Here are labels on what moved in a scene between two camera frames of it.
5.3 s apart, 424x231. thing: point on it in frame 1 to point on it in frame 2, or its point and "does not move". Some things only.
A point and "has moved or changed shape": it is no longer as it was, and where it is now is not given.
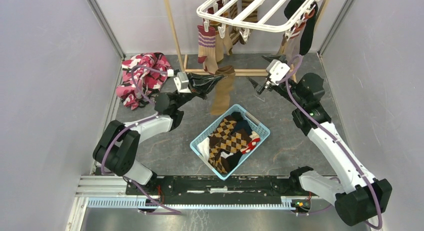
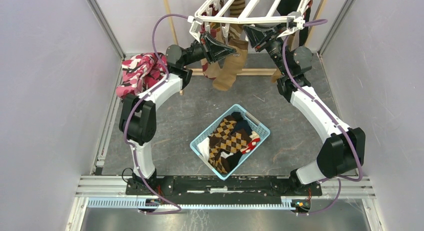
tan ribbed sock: x=223 y=90 to x=233 y=65
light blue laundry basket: x=255 y=125 does not move
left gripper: x=200 y=85 to x=214 y=51
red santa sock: x=255 y=137 does not move
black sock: x=308 y=26 has moved or changed shape
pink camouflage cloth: x=143 y=74 does not move
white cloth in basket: x=203 y=147 does not move
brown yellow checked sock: x=222 y=139 does not move
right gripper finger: x=258 y=88 to x=255 y=35
